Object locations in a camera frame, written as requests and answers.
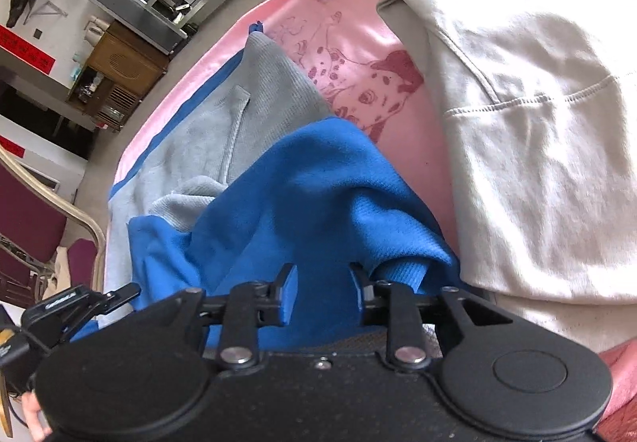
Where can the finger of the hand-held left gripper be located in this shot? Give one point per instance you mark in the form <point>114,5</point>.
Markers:
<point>122,295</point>

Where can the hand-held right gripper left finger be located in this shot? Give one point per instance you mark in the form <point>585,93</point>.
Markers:
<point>289,295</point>

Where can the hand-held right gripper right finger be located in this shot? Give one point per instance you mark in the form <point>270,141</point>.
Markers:
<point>361,295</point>

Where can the two-tone blue knit sweater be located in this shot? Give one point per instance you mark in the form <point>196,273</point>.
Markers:
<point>298,173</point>

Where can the person's left hand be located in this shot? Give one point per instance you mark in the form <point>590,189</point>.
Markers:
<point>35,417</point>

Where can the khaki pants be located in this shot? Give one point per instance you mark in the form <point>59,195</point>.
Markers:
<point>59,273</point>

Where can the maroon gold-framed chair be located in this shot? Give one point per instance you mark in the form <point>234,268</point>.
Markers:
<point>30,218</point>

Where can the pink printed blanket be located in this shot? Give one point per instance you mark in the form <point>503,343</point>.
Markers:
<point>423,163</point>

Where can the red paper banner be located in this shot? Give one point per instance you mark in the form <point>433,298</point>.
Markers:
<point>25,49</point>
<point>10,146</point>

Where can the wooden cabinet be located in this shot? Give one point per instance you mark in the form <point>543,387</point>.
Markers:
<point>119,69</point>

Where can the cream folded garment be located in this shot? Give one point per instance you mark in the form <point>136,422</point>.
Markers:
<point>537,148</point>

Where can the white container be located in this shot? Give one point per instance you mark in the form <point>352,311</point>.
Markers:
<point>95,30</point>

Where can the tall grey speaker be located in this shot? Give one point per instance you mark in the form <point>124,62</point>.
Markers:
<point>134,12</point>

